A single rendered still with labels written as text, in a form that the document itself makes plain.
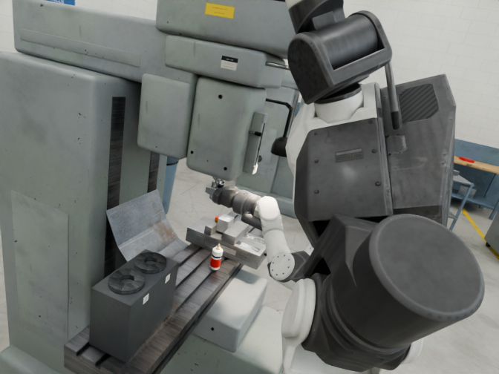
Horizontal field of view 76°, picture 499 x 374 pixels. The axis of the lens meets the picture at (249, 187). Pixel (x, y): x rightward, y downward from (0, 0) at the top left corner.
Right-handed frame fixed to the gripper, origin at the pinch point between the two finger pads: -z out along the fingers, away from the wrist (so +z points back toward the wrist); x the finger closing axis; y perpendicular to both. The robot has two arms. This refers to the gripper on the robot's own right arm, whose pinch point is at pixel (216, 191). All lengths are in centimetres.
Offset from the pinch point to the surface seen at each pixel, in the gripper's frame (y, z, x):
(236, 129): -26.0, 9.6, 7.8
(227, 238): 22.6, 2.6, -9.2
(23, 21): -45, -77, 31
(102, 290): 13, 9, 51
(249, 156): -16.6, 11.1, -0.6
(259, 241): 24.7, 10.8, -22.2
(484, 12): -224, 18, -673
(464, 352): 124, 123, -178
